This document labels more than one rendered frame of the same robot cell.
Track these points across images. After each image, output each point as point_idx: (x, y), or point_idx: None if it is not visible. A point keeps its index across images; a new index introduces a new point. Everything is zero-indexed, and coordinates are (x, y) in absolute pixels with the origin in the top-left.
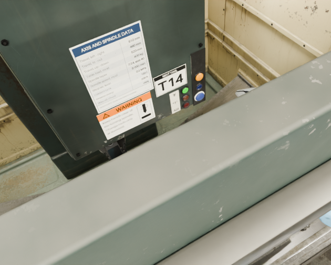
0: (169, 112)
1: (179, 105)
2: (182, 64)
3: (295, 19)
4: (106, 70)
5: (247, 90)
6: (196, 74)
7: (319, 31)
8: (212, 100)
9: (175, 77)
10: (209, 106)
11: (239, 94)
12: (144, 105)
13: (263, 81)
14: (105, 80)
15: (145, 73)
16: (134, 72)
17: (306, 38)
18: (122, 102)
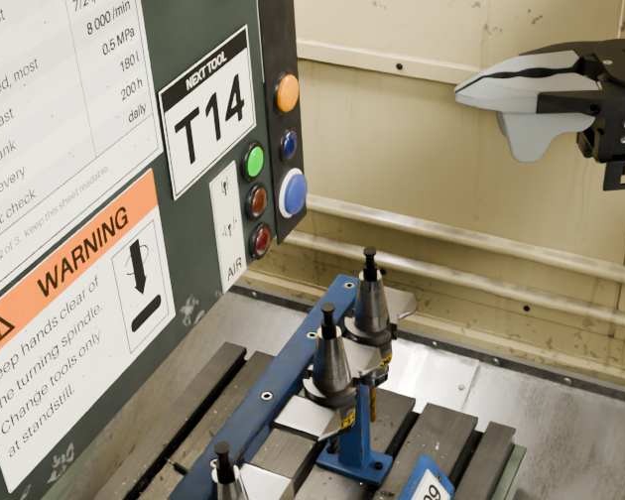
0: (216, 288)
1: (241, 247)
2: (235, 28)
3: (338, 0)
4: None
5: (494, 70)
6: (280, 82)
7: (433, 5)
8: (133, 396)
9: (223, 90)
10: (133, 420)
11: (478, 93)
12: (138, 250)
13: (290, 253)
14: None
15: (134, 62)
16: (97, 56)
17: (396, 44)
18: (60, 234)
